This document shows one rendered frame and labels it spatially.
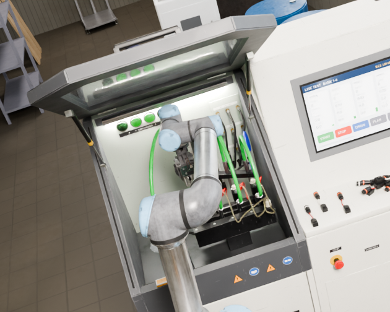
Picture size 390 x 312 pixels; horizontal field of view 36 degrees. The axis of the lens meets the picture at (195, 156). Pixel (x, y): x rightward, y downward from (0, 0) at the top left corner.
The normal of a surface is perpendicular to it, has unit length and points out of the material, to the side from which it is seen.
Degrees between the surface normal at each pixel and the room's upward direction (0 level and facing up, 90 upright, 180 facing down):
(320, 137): 76
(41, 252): 0
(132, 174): 90
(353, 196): 0
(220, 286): 90
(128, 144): 90
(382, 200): 0
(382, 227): 90
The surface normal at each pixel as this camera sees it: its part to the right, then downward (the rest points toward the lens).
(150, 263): -0.25, -0.82
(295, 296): 0.18, 0.48
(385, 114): 0.11, 0.27
